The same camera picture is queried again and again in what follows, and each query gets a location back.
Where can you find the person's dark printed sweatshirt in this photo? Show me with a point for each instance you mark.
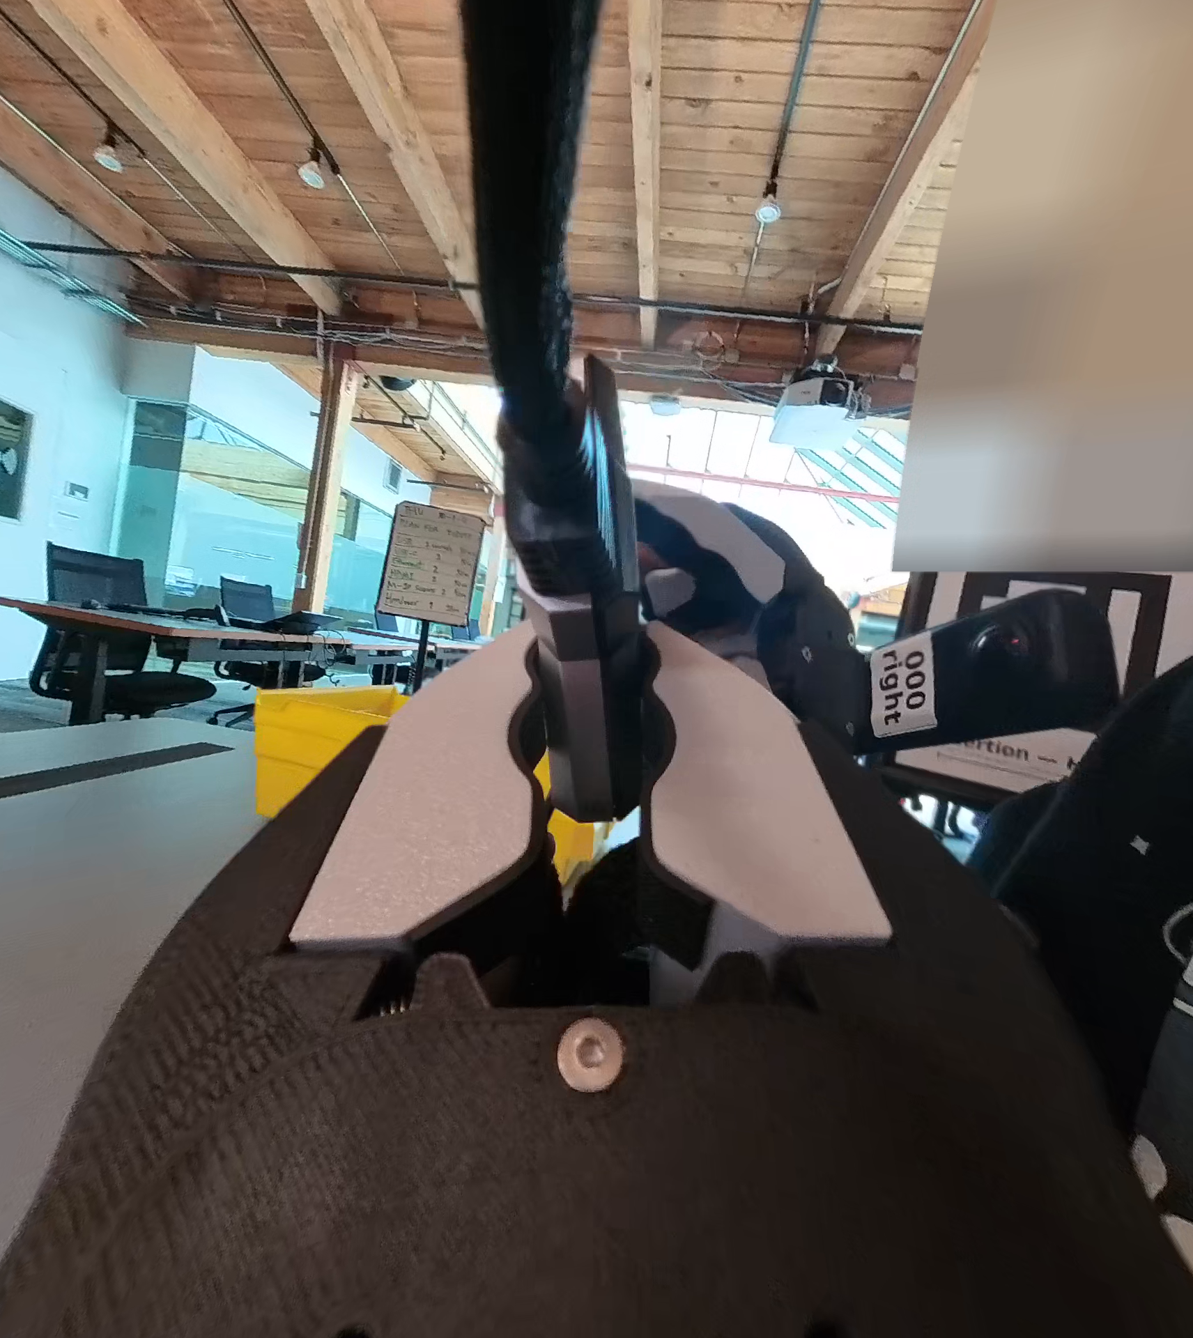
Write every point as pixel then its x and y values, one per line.
pixel 1099 837

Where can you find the round ceiling spotlight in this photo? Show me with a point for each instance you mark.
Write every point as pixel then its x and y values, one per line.
pixel 313 173
pixel 110 157
pixel 767 211

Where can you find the framed phone icon sign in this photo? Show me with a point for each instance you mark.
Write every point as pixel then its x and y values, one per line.
pixel 0 455

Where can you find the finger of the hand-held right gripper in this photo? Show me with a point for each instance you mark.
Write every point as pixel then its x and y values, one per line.
pixel 753 544
pixel 675 594

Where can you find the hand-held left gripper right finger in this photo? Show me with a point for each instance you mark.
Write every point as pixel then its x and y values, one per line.
pixel 764 826

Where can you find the black office chair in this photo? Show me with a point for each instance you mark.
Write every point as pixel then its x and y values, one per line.
pixel 247 601
pixel 95 586

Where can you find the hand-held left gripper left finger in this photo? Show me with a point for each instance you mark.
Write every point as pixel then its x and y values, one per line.
pixel 418 826

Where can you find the whiteboard on stand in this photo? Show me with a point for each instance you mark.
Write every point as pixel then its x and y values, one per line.
pixel 431 565

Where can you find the yellow plastic bin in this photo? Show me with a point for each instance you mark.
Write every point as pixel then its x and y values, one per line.
pixel 314 753

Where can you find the black white tag sign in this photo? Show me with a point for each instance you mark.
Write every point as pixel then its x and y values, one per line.
pixel 1182 628

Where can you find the wooden office desk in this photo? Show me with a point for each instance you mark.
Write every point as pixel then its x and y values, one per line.
pixel 137 617

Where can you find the black dome camera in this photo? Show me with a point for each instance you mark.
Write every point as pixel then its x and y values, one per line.
pixel 398 384

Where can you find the white ceiling projector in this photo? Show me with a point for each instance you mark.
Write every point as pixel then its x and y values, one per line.
pixel 816 413

